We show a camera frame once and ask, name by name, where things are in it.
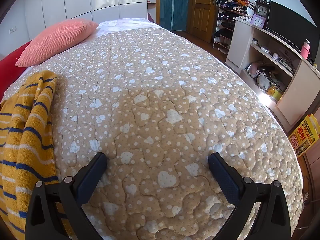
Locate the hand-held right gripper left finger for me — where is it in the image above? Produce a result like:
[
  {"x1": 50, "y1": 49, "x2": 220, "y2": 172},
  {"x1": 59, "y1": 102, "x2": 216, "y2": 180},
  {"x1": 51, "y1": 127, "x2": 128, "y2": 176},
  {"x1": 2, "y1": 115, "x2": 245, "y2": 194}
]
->
[{"x1": 25, "y1": 152, "x2": 108, "y2": 240}]

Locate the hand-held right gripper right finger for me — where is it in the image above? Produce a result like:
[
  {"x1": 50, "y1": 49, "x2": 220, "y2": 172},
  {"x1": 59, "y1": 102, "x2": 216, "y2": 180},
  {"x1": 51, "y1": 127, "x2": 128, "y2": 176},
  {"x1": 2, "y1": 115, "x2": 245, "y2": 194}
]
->
[{"x1": 208, "y1": 152, "x2": 292, "y2": 240}]

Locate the yellow striped knit sweater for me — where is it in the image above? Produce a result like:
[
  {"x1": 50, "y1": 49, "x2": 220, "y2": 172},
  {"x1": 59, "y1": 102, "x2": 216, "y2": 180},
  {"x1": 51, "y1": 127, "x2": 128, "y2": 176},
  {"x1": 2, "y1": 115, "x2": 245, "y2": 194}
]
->
[{"x1": 0, "y1": 70, "x2": 75, "y2": 240}]

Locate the pile of dark clothes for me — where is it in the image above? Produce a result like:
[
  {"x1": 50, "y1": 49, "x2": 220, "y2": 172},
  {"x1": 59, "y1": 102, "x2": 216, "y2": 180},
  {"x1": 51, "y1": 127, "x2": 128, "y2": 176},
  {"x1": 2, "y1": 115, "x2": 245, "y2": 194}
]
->
[{"x1": 217, "y1": 0, "x2": 256, "y2": 12}]

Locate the yellow printed cardboard box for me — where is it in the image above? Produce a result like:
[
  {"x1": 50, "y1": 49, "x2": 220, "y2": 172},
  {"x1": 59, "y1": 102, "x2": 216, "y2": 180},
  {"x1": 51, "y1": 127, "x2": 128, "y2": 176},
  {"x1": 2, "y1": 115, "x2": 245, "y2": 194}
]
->
[{"x1": 288, "y1": 114, "x2": 320, "y2": 158}]

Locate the yellow plastic bottle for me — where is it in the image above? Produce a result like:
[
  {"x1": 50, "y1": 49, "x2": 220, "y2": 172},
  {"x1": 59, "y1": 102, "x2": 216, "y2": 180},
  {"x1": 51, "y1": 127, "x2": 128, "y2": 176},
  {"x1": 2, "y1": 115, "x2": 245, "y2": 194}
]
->
[{"x1": 267, "y1": 85, "x2": 283, "y2": 102}]

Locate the beige heart print quilted bedspread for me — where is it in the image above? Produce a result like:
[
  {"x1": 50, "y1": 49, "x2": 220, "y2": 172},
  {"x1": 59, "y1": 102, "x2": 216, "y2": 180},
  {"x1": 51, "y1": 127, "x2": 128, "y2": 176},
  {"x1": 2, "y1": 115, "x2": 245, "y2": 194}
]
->
[{"x1": 0, "y1": 26, "x2": 304, "y2": 240}]

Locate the pink plastic bag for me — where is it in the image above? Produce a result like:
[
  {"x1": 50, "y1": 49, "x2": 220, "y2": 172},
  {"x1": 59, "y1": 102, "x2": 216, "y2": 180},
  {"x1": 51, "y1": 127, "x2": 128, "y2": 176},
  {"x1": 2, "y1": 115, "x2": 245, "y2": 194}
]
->
[{"x1": 249, "y1": 62, "x2": 263, "y2": 78}]

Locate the red embroidered pillow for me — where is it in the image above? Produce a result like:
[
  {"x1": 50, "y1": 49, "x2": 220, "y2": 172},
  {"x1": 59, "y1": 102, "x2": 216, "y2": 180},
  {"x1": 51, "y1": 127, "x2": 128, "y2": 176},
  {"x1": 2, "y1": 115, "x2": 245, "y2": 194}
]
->
[{"x1": 0, "y1": 40, "x2": 34, "y2": 102}]

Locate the pink knit pillow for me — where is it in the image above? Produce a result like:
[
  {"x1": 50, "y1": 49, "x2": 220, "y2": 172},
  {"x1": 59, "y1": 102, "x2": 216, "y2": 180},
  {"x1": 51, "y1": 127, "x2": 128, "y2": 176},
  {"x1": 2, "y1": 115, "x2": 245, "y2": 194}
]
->
[{"x1": 15, "y1": 19, "x2": 100, "y2": 67}]

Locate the white shoe rack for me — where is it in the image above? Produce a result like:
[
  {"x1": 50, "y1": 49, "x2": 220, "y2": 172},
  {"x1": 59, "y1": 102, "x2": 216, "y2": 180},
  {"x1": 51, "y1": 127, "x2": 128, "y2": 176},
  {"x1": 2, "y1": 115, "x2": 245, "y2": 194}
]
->
[{"x1": 213, "y1": 4, "x2": 248, "y2": 54}]

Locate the pink water bottle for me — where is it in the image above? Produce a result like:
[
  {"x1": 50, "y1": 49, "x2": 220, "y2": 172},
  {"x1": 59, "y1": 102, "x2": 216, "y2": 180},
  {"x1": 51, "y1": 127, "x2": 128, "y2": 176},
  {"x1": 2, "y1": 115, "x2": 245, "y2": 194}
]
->
[{"x1": 300, "y1": 39, "x2": 311, "y2": 60}]

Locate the purple square clock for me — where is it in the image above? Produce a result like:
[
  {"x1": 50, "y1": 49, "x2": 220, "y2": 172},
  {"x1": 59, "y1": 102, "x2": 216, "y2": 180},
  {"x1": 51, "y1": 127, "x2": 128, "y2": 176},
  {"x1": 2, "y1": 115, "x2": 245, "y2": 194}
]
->
[{"x1": 250, "y1": 14, "x2": 266, "y2": 29}]

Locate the black flat screen television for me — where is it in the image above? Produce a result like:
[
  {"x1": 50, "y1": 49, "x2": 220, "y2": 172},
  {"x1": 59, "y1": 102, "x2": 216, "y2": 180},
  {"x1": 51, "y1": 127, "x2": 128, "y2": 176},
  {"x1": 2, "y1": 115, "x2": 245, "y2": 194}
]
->
[{"x1": 265, "y1": 0, "x2": 318, "y2": 56}]

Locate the wooden door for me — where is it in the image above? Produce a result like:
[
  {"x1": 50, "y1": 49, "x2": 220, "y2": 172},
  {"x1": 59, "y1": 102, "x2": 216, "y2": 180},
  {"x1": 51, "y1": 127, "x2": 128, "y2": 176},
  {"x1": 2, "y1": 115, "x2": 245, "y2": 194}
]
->
[{"x1": 186, "y1": 0, "x2": 220, "y2": 43}]

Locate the dark ornate mantel clock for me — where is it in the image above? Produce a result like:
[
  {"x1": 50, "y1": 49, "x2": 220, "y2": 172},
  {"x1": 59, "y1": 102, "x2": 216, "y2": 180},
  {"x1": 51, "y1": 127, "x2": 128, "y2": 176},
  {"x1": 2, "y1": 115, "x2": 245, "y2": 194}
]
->
[{"x1": 254, "y1": 0, "x2": 270, "y2": 18}]

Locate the white open bookshelf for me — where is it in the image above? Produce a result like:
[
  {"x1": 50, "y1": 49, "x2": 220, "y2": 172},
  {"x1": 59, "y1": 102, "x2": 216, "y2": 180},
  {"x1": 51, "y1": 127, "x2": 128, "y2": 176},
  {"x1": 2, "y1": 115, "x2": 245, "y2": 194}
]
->
[{"x1": 147, "y1": 0, "x2": 157, "y2": 23}]

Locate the teal curtain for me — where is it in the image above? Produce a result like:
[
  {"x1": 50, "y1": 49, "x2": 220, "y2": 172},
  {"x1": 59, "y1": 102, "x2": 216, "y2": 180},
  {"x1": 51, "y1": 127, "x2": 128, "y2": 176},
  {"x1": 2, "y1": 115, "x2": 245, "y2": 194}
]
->
[{"x1": 159, "y1": 0, "x2": 188, "y2": 32}]

